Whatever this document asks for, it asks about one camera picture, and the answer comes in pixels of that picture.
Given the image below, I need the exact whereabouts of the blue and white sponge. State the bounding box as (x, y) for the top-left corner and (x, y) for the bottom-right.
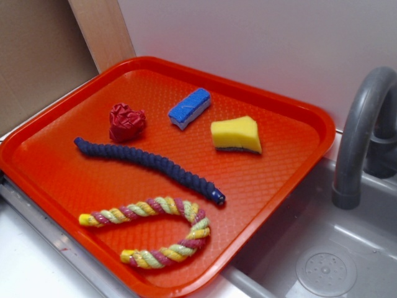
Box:
(168, 88), (212, 130)

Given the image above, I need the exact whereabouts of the yellow sponge with grey pad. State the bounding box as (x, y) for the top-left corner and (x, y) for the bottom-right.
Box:
(210, 115), (262, 154)

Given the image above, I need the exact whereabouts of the orange plastic tray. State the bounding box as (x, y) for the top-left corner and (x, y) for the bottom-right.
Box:
(1, 57), (335, 297)

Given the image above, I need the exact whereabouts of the crumpled red paper ball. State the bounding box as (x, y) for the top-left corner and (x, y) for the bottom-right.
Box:
(109, 103), (146, 142)

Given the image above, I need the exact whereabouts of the grey plastic sink basin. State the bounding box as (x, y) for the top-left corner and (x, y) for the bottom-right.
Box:
(223, 159), (396, 297)

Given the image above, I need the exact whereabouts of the light wooden board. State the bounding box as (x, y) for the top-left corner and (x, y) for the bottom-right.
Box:
(68, 0), (136, 73)

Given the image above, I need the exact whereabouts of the grey plastic faucet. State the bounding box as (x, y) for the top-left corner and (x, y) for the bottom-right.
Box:
(332, 66), (396, 210)

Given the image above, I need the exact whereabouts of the round grey sink drain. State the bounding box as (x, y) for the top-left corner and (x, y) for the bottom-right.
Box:
(295, 247), (357, 297)

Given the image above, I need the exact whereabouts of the brown cardboard panel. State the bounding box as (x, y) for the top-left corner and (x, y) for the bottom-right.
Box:
(1, 1), (98, 135)

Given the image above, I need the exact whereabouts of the dark blue braided rope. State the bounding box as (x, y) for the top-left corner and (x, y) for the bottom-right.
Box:
(73, 137), (226, 207)

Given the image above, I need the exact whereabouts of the multicolour twisted rope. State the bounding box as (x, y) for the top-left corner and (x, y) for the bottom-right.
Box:
(78, 196), (212, 270)

